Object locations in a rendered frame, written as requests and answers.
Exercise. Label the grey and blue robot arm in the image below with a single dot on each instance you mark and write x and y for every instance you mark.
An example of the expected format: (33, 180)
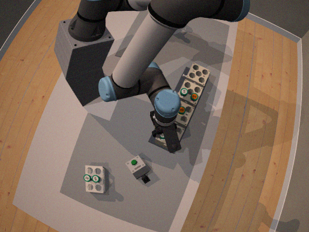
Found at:
(136, 73)

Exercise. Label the beige tube rack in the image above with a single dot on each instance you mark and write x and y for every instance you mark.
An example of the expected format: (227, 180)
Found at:
(93, 186)

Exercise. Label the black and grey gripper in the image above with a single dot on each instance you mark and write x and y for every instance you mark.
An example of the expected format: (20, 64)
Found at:
(158, 130)

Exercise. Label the beige bucket adapter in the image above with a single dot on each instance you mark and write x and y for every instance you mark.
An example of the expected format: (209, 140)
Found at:
(180, 132)
(192, 88)
(182, 120)
(198, 75)

